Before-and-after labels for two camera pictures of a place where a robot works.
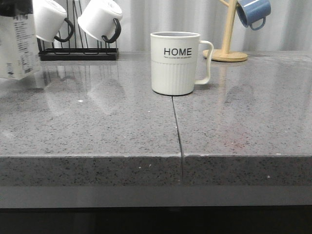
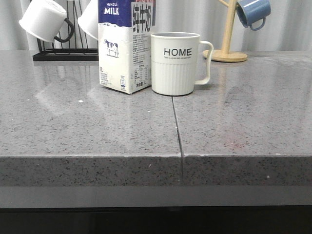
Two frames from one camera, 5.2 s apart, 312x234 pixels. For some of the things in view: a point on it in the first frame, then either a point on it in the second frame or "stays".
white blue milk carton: x=19 y=54 -> x=125 y=28
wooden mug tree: x=225 y=55 stays
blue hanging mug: x=251 y=11 stays
